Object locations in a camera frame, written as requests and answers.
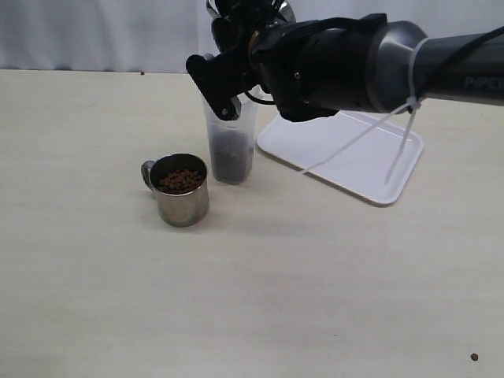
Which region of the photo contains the clear plastic tall container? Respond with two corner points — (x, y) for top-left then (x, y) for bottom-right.
(202, 94), (258, 185)

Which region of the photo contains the white plastic tray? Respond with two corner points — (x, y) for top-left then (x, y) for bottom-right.
(257, 112), (424, 206)

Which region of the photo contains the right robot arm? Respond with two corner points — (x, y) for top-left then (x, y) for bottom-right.
(187, 1), (503, 122)

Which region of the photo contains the white curtain backdrop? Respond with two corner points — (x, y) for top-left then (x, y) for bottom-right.
(1, 0), (503, 72)

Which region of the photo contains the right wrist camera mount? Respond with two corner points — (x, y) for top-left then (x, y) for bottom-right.
(186, 45), (259, 121)

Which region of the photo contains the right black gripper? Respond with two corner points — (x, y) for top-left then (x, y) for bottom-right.
(210, 0), (284, 56)

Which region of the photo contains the steel mug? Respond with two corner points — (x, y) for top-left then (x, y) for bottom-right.
(205, 0), (297, 52)
(141, 153), (209, 228)

